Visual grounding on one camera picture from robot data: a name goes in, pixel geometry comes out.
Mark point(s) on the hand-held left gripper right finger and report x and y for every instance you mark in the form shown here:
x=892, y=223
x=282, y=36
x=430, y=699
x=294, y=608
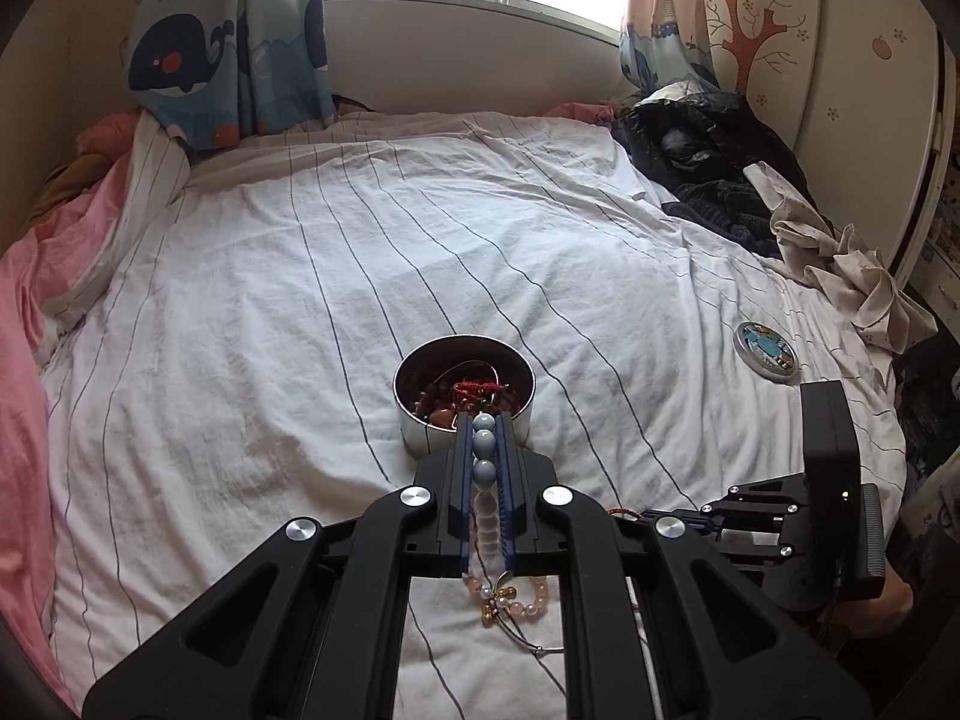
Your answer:
x=585, y=540

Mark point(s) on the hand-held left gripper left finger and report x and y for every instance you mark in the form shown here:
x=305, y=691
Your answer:
x=375, y=540

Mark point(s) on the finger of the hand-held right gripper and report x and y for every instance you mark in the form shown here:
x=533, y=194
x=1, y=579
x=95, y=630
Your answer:
x=739, y=532
x=765, y=495

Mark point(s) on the round metal tin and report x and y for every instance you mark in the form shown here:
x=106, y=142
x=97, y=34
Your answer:
x=517, y=420

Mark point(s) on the person's right hand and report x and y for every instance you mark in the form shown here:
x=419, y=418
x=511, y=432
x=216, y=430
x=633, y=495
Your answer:
x=885, y=611

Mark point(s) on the round printed tin lid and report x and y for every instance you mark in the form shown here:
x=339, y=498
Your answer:
x=765, y=349

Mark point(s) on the cream cloth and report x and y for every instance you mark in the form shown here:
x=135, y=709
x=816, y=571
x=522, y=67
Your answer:
x=862, y=270

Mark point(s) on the white striped duvet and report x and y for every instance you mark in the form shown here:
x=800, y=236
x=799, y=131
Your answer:
x=375, y=277

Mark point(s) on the black jacket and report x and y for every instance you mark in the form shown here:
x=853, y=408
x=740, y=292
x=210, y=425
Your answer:
x=705, y=142

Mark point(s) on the pink blanket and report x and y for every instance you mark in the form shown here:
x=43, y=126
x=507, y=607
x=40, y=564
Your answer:
x=26, y=360

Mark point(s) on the brown bedsheet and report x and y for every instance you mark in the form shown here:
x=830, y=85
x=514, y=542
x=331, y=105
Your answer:
x=56, y=191

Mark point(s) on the pale cartoon print curtain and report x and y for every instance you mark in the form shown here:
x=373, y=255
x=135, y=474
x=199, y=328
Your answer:
x=660, y=7

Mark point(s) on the whale print curtain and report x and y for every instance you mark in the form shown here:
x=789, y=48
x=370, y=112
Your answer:
x=195, y=52

